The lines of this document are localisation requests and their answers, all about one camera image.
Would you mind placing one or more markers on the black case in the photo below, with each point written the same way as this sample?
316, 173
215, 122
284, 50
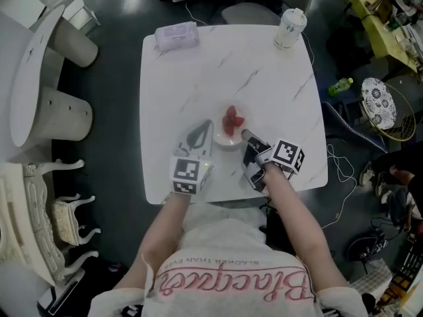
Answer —
62, 296

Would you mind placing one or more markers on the white curved pedestal table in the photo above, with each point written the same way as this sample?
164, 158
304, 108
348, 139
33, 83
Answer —
36, 78

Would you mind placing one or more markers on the person's right forearm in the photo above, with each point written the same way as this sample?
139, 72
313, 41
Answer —
297, 216

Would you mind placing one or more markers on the ornate white dressing table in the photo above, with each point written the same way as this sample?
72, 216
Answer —
29, 216

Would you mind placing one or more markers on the ornate white cushioned stool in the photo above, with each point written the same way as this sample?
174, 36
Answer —
64, 220

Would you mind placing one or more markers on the grey chair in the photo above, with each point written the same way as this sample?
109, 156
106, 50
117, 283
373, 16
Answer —
257, 13

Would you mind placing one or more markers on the green bottle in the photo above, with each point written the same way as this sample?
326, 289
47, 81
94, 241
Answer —
340, 87

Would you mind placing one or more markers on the pale wet wipes packet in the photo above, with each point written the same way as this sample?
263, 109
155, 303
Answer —
176, 36

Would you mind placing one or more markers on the person's white printed shirt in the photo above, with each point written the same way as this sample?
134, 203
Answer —
224, 239

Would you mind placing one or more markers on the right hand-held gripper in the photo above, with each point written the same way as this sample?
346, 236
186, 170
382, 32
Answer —
287, 154

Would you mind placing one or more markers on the white round plate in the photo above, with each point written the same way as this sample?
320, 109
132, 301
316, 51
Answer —
228, 142

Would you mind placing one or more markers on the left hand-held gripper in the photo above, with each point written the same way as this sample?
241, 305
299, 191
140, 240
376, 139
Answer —
186, 173

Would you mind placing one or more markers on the white lidded cup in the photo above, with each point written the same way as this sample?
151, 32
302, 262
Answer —
291, 28

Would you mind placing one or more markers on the person's left forearm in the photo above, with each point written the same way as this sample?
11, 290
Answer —
165, 230

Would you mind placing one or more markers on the black chair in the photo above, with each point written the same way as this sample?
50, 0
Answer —
347, 124

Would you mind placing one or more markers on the yellow table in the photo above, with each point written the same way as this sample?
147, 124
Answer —
373, 18

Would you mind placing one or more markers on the white marble square table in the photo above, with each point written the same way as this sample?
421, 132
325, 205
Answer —
198, 78

